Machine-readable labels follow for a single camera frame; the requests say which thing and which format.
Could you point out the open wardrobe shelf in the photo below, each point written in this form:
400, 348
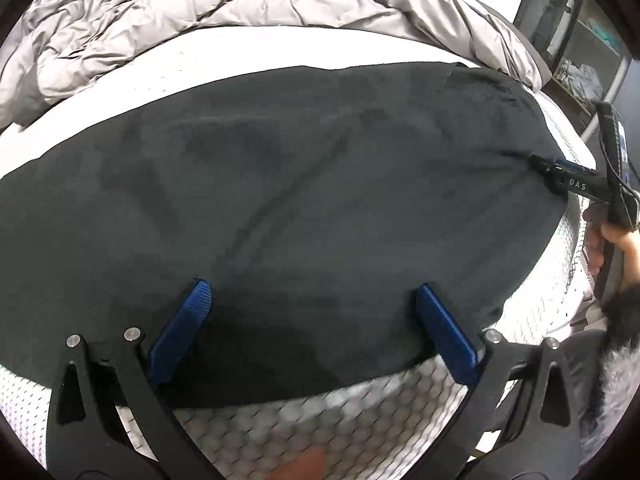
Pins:
587, 56

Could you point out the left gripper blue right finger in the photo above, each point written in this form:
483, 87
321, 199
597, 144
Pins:
481, 362

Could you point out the black pants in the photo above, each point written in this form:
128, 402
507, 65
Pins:
313, 202

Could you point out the grey quilted duvet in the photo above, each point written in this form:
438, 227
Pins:
60, 47

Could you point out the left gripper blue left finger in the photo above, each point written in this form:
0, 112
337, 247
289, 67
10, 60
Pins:
175, 454

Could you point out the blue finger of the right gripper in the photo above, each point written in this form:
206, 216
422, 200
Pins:
567, 165
546, 168

